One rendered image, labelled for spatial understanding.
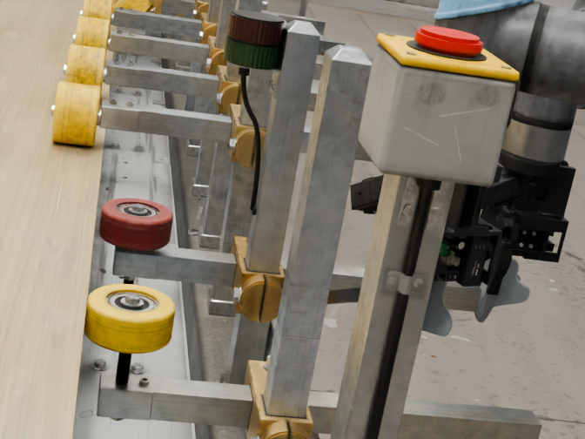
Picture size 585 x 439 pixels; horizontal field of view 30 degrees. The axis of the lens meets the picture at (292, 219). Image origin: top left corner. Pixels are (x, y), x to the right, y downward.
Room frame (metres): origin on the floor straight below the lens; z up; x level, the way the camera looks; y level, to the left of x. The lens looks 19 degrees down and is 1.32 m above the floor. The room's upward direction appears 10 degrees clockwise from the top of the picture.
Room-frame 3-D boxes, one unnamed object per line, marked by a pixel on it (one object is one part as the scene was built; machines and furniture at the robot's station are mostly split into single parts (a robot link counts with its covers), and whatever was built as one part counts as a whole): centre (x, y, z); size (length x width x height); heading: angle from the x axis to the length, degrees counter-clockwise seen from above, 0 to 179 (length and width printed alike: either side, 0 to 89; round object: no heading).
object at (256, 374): (0.92, -0.02, 0.81); 0.14 x 0.06 x 0.05; 11
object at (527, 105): (1.24, -0.26, 1.13); 0.09 x 0.08 x 0.11; 126
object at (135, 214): (1.16, 0.17, 0.85); 0.08 x 0.08 x 0.11
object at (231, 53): (1.14, 0.07, 1.11); 0.06 x 0.06 x 0.02
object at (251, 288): (1.17, 0.03, 0.85); 0.14 x 0.06 x 0.05; 11
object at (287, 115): (1.14, 0.02, 0.91); 0.04 x 0.04 x 0.48; 11
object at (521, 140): (1.24, -0.26, 1.05); 0.08 x 0.08 x 0.05
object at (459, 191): (0.93, -0.13, 1.03); 0.09 x 0.08 x 0.12; 31
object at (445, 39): (0.64, -0.07, 1.22); 0.04 x 0.04 x 0.02
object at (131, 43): (1.92, 0.16, 0.95); 0.50 x 0.04 x 0.04; 101
